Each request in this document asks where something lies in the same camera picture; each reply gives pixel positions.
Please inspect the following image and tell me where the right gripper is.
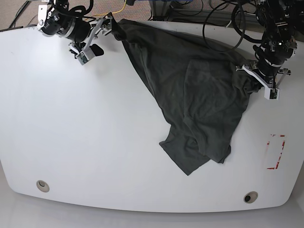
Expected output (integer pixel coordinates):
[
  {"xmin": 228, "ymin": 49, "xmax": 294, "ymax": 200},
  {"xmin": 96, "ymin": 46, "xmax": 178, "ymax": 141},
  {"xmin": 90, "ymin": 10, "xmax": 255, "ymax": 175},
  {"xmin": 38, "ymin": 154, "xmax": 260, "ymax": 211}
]
[{"xmin": 68, "ymin": 12, "xmax": 125, "ymax": 58}]

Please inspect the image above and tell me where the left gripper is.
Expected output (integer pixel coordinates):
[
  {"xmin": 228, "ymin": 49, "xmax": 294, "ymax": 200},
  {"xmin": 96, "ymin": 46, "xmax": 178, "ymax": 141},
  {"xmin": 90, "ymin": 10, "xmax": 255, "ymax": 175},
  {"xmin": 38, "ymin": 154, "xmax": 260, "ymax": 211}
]
[{"xmin": 236, "ymin": 59, "xmax": 291, "ymax": 94}]

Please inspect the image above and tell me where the dark grey t-shirt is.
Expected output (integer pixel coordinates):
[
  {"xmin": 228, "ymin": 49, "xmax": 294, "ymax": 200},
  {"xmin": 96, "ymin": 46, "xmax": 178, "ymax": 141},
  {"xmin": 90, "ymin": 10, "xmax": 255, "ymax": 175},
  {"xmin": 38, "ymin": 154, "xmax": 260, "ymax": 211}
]
[{"xmin": 118, "ymin": 19, "xmax": 251, "ymax": 175}]

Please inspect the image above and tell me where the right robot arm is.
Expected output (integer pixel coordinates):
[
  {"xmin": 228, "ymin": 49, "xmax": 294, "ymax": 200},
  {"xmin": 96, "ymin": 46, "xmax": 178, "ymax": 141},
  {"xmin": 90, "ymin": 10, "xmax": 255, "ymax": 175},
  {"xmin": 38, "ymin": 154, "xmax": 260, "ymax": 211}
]
[{"xmin": 37, "ymin": 0, "xmax": 126, "ymax": 65}]

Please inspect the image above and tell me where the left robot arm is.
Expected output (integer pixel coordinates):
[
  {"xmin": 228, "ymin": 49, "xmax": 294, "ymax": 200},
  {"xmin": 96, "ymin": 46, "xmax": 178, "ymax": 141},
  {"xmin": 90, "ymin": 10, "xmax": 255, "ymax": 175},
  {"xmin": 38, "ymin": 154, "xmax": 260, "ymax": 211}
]
[{"xmin": 231, "ymin": 0, "xmax": 304, "ymax": 100}]

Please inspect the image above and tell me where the red tape rectangle marking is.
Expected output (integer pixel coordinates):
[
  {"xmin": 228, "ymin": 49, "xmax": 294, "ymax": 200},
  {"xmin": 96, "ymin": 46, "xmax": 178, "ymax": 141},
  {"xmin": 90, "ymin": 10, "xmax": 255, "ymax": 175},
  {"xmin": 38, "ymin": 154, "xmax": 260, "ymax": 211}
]
[{"xmin": 265, "ymin": 134, "xmax": 286, "ymax": 170}]

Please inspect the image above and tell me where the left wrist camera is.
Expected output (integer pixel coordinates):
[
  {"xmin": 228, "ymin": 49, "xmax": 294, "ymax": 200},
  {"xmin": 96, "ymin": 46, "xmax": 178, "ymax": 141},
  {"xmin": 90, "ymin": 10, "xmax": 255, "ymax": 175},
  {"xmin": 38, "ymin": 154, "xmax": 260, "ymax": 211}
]
[{"xmin": 264, "ymin": 87, "xmax": 280, "ymax": 100}]

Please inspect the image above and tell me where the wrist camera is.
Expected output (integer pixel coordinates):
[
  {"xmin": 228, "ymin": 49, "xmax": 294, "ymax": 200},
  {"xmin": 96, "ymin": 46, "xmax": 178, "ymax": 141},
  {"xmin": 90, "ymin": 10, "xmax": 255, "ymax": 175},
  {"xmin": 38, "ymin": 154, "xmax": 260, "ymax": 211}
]
[
  {"xmin": 76, "ymin": 50, "xmax": 95, "ymax": 65},
  {"xmin": 264, "ymin": 87, "xmax": 280, "ymax": 100}
]

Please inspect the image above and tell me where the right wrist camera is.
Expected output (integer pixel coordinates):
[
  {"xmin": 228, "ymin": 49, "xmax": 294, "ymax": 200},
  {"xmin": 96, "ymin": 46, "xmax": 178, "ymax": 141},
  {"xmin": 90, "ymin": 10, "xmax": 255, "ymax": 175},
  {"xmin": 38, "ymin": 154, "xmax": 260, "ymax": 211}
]
[{"xmin": 76, "ymin": 50, "xmax": 95, "ymax": 65}]

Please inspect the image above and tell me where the yellow cable on floor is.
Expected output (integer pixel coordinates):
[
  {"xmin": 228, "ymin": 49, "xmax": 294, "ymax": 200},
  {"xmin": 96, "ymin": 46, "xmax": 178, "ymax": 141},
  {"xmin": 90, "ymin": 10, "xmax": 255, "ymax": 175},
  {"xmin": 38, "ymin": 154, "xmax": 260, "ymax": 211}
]
[{"xmin": 90, "ymin": 0, "xmax": 126, "ymax": 19}]

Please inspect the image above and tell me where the aluminium frame stand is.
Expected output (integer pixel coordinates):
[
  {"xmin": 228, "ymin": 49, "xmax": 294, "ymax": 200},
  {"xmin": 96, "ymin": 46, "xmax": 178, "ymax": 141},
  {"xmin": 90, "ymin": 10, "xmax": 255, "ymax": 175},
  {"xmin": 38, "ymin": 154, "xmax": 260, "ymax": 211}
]
[{"xmin": 148, "ymin": 0, "xmax": 231, "ymax": 26}]

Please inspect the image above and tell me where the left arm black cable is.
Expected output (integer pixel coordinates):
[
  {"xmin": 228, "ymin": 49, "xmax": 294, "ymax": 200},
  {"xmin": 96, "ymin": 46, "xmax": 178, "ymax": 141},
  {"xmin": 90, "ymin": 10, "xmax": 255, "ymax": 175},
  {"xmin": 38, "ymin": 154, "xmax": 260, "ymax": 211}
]
[{"xmin": 201, "ymin": 0, "xmax": 266, "ymax": 52}]

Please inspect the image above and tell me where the black cable on floor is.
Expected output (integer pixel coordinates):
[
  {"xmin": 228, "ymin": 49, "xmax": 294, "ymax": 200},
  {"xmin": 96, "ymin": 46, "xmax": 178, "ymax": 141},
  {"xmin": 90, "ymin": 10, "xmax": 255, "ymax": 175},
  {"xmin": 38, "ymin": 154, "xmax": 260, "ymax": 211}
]
[{"xmin": 9, "ymin": 0, "xmax": 53, "ymax": 28}]

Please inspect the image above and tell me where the right table cable grommet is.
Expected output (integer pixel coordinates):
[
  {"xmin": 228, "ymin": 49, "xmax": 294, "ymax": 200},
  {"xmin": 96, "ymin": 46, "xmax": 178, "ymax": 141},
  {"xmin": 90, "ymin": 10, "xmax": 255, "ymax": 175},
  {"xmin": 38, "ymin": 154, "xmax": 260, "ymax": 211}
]
[{"xmin": 244, "ymin": 191, "xmax": 258, "ymax": 204}]

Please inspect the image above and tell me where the table cable grommet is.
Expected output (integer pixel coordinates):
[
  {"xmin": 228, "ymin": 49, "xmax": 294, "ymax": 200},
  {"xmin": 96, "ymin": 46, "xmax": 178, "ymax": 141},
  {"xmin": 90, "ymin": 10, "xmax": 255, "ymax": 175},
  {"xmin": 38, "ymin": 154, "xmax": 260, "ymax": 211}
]
[
  {"xmin": 244, "ymin": 191, "xmax": 258, "ymax": 204},
  {"xmin": 36, "ymin": 180, "xmax": 50, "ymax": 193}
]

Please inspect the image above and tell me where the left table cable grommet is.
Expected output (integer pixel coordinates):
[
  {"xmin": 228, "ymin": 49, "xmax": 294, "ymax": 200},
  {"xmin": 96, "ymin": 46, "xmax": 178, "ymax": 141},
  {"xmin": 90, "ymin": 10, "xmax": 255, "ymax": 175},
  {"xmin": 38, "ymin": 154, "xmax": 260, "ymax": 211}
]
[{"xmin": 36, "ymin": 180, "xmax": 50, "ymax": 193}]

